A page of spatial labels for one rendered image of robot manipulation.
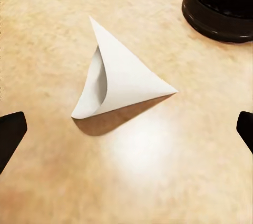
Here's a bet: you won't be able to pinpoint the electric kettle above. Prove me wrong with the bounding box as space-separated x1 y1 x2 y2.
182 0 253 43

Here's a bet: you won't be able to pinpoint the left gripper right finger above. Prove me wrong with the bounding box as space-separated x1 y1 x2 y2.
236 111 253 154

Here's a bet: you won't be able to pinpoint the paper coffee filter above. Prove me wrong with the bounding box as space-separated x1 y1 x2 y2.
71 18 178 119

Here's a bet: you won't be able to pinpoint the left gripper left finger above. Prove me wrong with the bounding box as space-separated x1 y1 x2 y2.
0 111 27 174

